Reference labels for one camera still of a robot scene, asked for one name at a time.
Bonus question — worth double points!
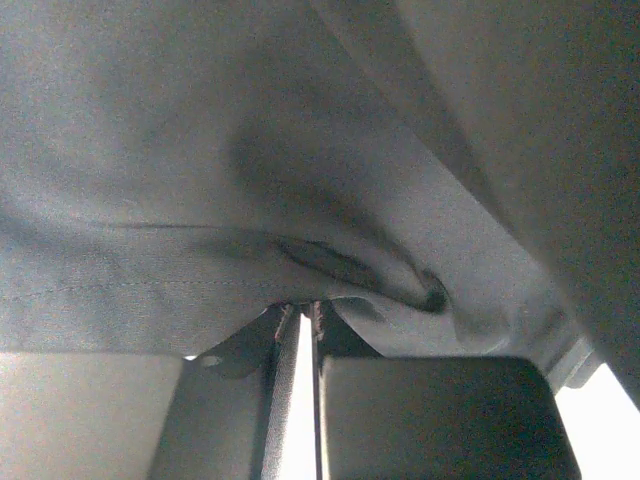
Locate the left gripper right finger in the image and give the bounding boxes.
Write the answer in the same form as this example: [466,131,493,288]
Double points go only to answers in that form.
[309,301,581,479]

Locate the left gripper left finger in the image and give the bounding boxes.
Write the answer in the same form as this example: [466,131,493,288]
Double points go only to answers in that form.
[148,304,300,479]

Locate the black shorts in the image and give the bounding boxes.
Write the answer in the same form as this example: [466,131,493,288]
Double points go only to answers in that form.
[1,1,639,397]

